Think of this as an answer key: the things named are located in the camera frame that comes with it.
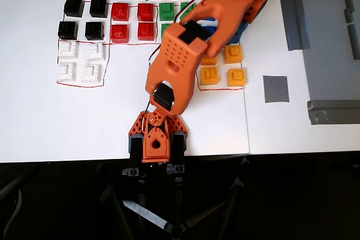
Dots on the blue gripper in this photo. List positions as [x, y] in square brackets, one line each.
[244, 28]

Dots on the blue lego block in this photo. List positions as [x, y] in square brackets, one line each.
[210, 29]
[208, 19]
[234, 40]

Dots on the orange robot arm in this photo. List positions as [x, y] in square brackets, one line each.
[180, 54]

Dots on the orange lego block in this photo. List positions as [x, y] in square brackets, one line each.
[209, 60]
[209, 75]
[233, 53]
[236, 77]

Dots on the grey tape square marker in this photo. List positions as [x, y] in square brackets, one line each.
[276, 88]

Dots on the red lego block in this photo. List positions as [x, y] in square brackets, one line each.
[120, 11]
[145, 11]
[119, 32]
[146, 31]

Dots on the black lego block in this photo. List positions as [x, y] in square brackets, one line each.
[73, 7]
[67, 30]
[98, 8]
[94, 30]

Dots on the white lego block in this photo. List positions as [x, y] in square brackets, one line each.
[67, 49]
[66, 70]
[94, 51]
[90, 72]

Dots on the grey lego baseplate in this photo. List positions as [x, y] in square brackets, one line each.
[323, 40]

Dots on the black grey table clamp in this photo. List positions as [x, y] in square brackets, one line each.
[178, 145]
[135, 150]

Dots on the black tripod stand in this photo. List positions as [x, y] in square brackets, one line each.
[175, 228]

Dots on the grey duct tape strip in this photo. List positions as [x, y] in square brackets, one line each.
[294, 20]
[333, 112]

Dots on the grey L-shaped lego wall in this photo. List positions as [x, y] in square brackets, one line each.
[348, 6]

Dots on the grey straight lego wall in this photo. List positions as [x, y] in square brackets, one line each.
[354, 41]

